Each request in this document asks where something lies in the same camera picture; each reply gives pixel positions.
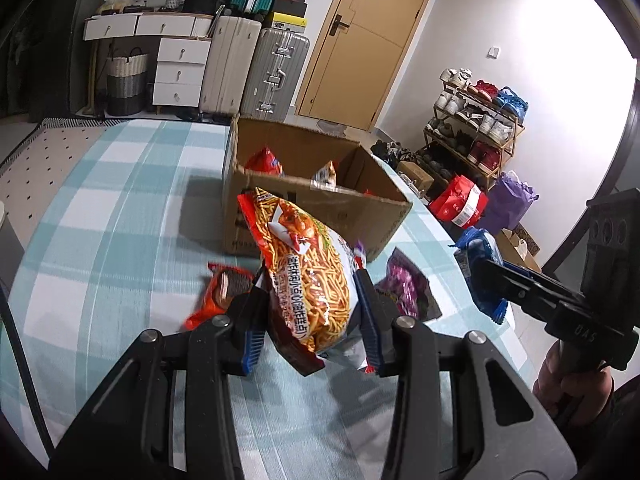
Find dark grey refrigerator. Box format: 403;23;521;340
0;0;93;123

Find orange noodle snack packet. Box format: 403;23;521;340
237;187;371;376

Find black cable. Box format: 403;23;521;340
0;280;56;456

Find white drawer cabinet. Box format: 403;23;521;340
152;37;211;107

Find purple bag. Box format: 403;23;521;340
482;170;538;236

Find silver suitcase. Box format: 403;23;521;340
240;27;311;121

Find small brown box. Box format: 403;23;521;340
397;160;435;193

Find collection of shoes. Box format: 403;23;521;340
435;67;530;171

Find woven laundry basket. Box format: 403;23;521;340
106;46;150;117

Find beige bread packet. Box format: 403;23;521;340
311;160;340;191

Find blue snack packet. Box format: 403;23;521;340
455;227;508;323

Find open cardboard floor box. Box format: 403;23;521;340
500;222;543;273

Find dotted rug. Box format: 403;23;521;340
0;117;108;211

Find wooden door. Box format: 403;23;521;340
295;0;441;133

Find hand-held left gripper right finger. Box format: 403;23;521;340
352;267;578;480

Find red chocolate cookie packet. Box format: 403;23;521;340
186;262;256;331

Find black yellow box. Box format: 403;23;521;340
262;10;308;31

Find person's right hand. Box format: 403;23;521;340
532;345;614;416

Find wooden shoe rack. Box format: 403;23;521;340
424;77;526;186

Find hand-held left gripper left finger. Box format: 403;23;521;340
47;267;273;480

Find red triangular chip packet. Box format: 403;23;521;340
244;145;285;177

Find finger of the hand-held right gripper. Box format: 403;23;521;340
501;286;552;332
472;256;584;311

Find beige suitcase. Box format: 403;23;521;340
200;15;263;116

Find black floor shoes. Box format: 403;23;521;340
370;140;416;166

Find red shopping bag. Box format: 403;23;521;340
429;175;488;231

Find brown cardboard box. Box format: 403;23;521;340
222;115;413;263

